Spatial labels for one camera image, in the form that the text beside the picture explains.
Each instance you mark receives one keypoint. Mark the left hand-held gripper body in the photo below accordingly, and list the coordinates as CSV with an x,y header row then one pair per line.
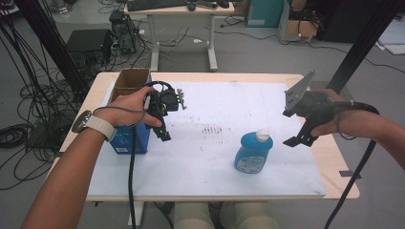
x,y
167,100

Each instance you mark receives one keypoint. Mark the blue cardboard box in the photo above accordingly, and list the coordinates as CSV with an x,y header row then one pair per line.
x,y
122,140

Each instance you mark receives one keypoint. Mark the blue bottle with white cap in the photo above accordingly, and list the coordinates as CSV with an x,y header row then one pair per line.
x,y
253,152

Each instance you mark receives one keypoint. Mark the black computer mouse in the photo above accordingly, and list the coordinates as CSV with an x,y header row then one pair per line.
x,y
191,6

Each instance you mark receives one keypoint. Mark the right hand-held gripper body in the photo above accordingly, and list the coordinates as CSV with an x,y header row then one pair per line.
x,y
313,106

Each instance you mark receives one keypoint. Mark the white flat sheets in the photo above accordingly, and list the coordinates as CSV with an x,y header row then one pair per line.
x,y
393,38

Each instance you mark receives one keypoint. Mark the black equipment case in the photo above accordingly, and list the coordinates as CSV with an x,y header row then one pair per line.
x,y
89,39

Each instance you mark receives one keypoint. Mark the white table leg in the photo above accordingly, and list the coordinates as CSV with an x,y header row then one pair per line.
x,y
140,211

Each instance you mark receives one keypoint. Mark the black computer tower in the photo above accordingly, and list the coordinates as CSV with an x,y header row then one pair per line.
x,y
124,30

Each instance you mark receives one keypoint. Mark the teal storage box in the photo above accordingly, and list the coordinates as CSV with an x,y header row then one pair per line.
x,y
264,12

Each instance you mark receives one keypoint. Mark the black keyboard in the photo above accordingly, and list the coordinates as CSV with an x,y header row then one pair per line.
x,y
156,4

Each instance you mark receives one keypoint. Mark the white cloth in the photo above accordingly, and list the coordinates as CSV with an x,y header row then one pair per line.
x,y
191,216

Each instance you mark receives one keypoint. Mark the person's left hand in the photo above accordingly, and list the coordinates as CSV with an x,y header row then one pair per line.
x,y
127,109

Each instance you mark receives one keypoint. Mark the white-legged wooden desk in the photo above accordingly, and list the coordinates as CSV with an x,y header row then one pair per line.
x,y
178,9

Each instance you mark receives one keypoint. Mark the black tape strip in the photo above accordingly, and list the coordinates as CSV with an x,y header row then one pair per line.
x,y
348,174

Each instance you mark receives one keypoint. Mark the white table mat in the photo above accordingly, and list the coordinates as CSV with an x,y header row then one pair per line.
x,y
207,171

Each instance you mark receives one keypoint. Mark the open cardboard box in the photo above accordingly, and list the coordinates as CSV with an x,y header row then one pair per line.
x,y
301,27

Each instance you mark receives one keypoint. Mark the black metal frame post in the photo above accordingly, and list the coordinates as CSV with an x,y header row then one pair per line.
x,y
359,47
47,41

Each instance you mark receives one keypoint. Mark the person's right hand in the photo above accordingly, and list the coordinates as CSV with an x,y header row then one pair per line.
x,y
342,122

